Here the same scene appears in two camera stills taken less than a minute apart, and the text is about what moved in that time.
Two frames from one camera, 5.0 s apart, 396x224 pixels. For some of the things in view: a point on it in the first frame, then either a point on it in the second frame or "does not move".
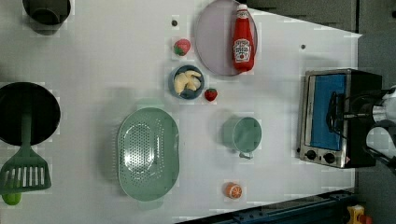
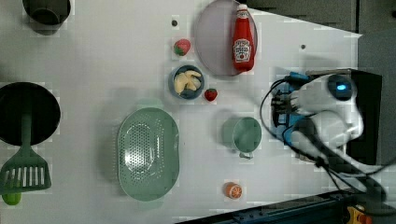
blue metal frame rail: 322,209 does not move
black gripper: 361,105 to 282,104
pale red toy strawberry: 181,47 does not move
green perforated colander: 148,154 does not move
